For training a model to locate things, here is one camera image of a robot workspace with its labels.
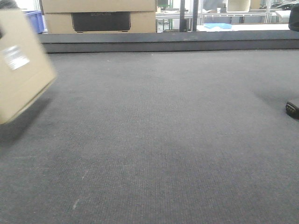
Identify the small brown cardboard package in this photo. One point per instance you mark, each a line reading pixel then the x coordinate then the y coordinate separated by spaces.
pixel 25 69

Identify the black table edge rail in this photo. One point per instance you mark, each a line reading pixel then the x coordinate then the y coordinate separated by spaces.
pixel 170 42

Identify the large brown cardboard box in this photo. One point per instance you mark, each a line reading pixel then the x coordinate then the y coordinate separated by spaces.
pixel 100 16

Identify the blue plastic tray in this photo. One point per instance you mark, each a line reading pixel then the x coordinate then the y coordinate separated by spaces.
pixel 218 25

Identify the white rectangular bin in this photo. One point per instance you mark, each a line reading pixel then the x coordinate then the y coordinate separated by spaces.
pixel 238 6

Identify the black vertical post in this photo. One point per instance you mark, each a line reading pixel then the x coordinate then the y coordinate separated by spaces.
pixel 182 16

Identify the orange black barcode scanner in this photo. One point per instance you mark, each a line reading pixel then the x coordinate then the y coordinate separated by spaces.
pixel 292 106

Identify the blue plastic crate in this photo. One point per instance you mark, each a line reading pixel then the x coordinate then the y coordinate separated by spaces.
pixel 36 20

